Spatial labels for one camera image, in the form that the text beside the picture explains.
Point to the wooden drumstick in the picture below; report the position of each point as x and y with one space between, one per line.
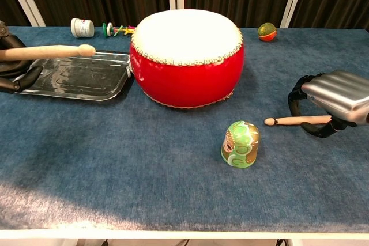
52 51
294 120

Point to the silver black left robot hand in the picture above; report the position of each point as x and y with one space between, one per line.
11 68

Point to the green and orange ball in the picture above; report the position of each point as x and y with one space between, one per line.
267 32

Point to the small white jar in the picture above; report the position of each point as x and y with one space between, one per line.
82 28

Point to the red drum with white skin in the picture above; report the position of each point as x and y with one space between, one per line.
187 79

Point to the green gold nesting doll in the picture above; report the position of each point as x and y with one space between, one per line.
240 145

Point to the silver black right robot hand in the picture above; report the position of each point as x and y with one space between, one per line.
340 93

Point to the blue table cloth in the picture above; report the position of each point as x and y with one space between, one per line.
144 171

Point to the silver metal tray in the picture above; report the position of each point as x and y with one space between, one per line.
80 79

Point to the colourful feather shuttlecock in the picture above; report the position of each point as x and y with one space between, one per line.
110 29

